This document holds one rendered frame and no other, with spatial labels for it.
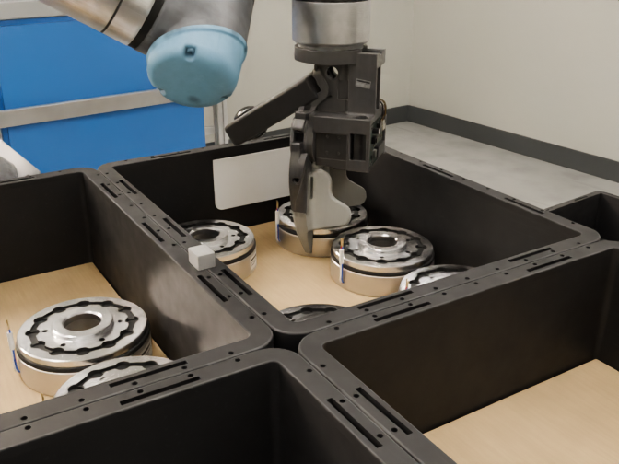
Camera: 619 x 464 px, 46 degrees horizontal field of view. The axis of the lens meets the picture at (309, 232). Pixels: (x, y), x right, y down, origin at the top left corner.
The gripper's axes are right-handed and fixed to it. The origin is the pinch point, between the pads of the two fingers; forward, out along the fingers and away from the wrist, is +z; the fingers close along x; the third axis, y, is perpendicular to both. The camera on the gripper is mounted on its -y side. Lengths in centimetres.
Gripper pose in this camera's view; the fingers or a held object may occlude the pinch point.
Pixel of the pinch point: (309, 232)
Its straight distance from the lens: 79.4
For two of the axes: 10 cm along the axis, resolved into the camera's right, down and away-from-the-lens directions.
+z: 0.0, 9.2, 3.9
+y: 9.5, 1.3, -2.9
